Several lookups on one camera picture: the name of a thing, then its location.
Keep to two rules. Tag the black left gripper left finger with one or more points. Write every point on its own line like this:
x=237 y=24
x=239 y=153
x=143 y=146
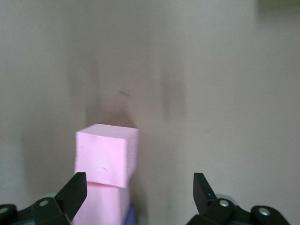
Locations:
x=70 y=199

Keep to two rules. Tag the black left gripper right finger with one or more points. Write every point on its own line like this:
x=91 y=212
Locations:
x=204 y=199

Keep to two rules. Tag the pink foam cube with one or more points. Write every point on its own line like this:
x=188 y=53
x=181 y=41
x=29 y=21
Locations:
x=102 y=159
x=103 y=204

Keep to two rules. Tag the purple foam cube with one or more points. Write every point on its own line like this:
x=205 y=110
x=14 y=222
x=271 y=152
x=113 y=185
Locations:
x=131 y=216

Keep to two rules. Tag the brown table cover mat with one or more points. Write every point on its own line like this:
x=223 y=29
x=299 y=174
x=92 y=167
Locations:
x=211 y=93

